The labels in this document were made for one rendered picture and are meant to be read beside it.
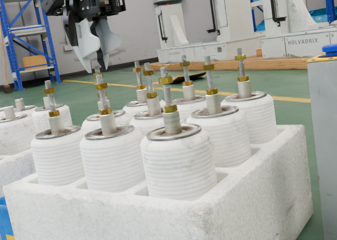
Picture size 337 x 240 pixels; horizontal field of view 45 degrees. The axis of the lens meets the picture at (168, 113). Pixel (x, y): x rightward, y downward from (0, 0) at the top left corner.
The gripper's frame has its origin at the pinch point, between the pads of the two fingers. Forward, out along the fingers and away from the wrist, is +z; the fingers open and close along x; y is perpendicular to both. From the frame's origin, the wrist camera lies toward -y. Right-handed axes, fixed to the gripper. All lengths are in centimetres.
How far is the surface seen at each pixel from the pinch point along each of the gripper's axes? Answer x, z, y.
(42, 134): -13.6, 9.7, -1.0
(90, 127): -4.8, 11.0, 0.9
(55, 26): 406, -52, -486
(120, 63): 494, 25, -438
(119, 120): -1.3, 10.6, 5.1
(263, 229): -4.0, 26.7, 32.0
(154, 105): -0.7, 8.2, 13.2
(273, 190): 1.1, 22.7, 31.9
